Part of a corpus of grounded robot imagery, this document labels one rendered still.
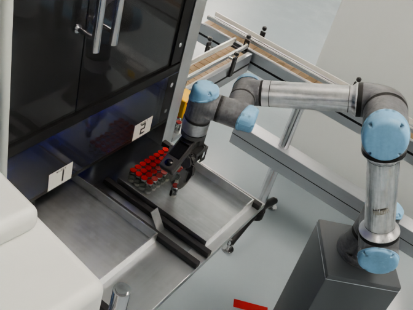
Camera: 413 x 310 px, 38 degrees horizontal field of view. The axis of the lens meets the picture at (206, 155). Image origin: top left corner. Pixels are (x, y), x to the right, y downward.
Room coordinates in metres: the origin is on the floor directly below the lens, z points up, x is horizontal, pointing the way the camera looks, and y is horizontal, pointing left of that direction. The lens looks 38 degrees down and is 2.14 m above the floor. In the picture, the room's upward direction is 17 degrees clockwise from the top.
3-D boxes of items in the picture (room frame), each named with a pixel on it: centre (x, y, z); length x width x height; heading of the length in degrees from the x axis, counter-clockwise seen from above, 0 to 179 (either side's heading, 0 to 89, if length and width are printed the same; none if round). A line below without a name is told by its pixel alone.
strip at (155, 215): (1.19, 0.03, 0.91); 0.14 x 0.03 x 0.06; 65
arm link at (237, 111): (1.39, -0.05, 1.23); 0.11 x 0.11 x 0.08; 87
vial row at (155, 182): (1.42, 0.11, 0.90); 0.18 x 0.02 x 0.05; 155
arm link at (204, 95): (1.37, 0.05, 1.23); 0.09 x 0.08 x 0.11; 87
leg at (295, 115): (2.27, -0.33, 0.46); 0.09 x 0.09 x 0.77; 65
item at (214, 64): (2.02, 0.14, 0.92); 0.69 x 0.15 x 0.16; 155
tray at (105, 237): (1.12, 0.27, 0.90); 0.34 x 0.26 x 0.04; 65
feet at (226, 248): (2.27, -0.33, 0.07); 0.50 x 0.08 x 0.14; 155
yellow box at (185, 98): (1.70, 0.13, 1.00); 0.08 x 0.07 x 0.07; 65
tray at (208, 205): (1.38, 0.03, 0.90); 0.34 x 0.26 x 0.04; 65
